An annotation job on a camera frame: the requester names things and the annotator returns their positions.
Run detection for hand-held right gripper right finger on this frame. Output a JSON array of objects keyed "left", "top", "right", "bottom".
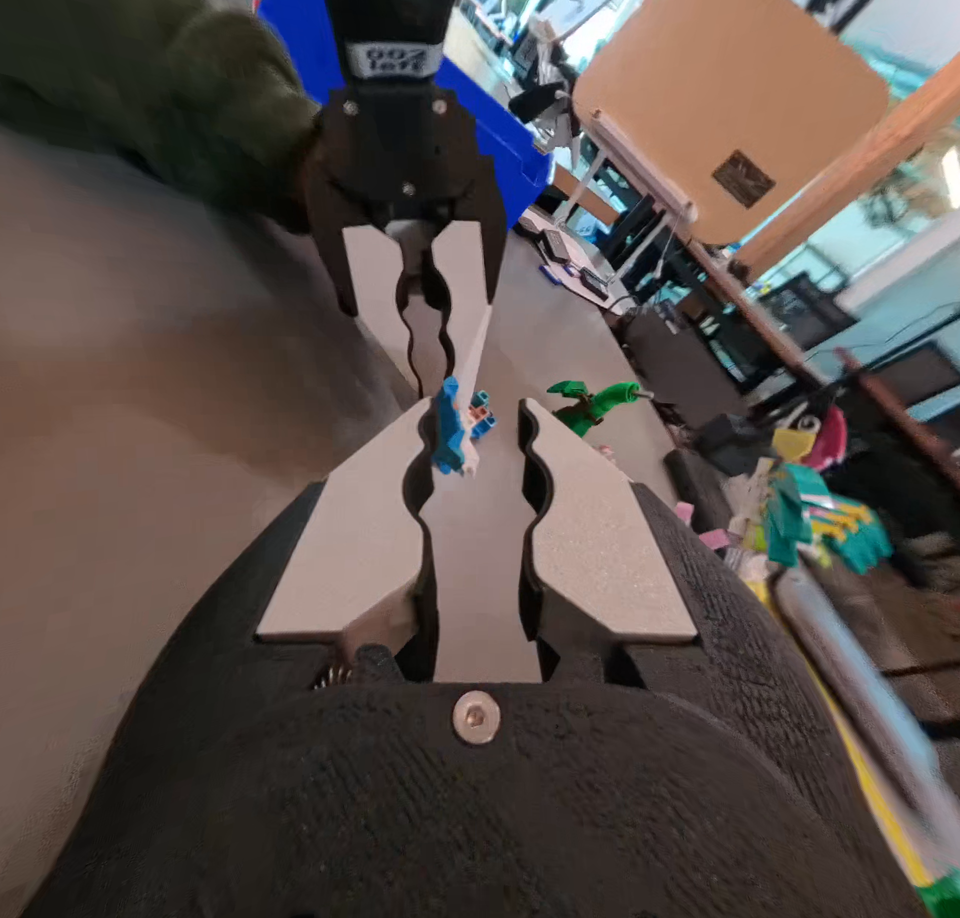
[{"left": 516, "top": 397, "right": 700, "bottom": 683}]

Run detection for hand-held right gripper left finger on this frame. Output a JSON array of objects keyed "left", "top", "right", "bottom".
[{"left": 255, "top": 396, "right": 442, "bottom": 683}]

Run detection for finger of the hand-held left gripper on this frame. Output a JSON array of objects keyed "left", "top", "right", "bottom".
[
  {"left": 421, "top": 219, "right": 495, "bottom": 409},
  {"left": 342, "top": 224, "right": 425, "bottom": 402}
]

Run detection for person's left forearm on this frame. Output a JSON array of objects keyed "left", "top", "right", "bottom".
[{"left": 0, "top": 0, "right": 325, "bottom": 235}]

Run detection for green lego plant pink flowers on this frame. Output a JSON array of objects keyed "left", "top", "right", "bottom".
[{"left": 546, "top": 379, "right": 646, "bottom": 458}]

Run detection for blue plastic bin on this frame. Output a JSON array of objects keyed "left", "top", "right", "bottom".
[{"left": 258, "top": 0, "right": 558, "bottom": 231}]

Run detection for black foam cylinder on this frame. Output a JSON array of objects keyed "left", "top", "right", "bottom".
[{"left": 666, "top": 447, "right": 735, "bottom": 533}]

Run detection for grey metal pole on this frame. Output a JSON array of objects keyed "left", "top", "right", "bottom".
[{"left": 772, "top": 564, "right": 960, "bottom": 848}]

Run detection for black monitor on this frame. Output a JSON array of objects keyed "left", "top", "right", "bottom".
[{"left": 759, "top": 271, "right": 858, "bottom": 351}]

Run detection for tan board panel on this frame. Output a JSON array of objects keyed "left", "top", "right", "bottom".
[{"left": 571, "top": 0, "right": 891, "bottom": 246}]

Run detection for wooden beam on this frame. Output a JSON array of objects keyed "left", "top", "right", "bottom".
[{"left": 738, "top": 55, "right": 960, "bottom": 283}]

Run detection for green plastic bin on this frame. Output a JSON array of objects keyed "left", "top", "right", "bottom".
[{"left": 909, "top": 865, "right": 960, "bottom": 918}]

